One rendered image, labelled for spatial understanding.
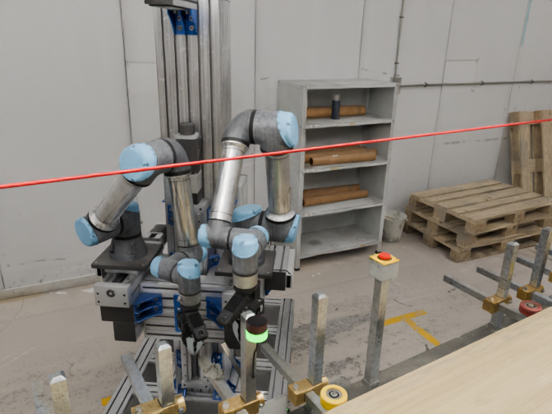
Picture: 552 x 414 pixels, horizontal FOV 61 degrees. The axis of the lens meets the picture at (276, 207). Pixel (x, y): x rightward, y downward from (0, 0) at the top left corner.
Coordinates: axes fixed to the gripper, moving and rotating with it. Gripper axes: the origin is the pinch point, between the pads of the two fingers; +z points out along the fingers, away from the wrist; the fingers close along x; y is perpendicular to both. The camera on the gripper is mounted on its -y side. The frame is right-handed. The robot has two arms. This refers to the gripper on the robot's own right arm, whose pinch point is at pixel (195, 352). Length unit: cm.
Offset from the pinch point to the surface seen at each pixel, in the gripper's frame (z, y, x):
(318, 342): -16.5, -35.0, -28.1
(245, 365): -17.9, -34.5, -2.2
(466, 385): -7, -65, -63
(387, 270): -37, -37, -53
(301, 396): 1.3, -35.7, -21.9
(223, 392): -3.4, -26.5, 1.0
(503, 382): -7, -70, -75
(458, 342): 13, -33, -105
